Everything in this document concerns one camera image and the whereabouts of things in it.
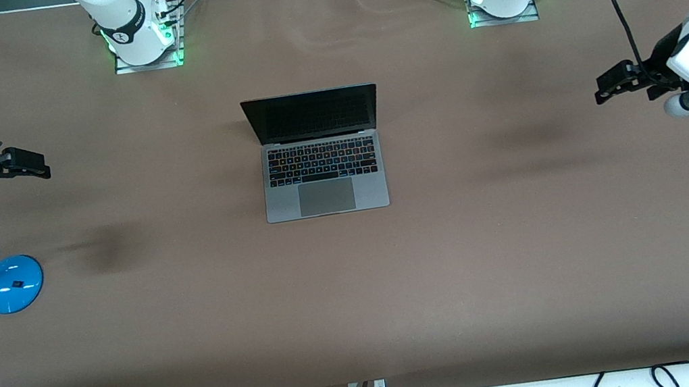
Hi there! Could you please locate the grey laptop computer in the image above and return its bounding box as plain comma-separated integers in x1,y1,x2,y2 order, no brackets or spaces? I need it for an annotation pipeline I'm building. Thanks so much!
239,81,396,227

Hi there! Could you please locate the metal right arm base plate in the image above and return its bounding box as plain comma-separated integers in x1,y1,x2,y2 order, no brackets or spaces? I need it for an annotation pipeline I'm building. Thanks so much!
105,0,189,76

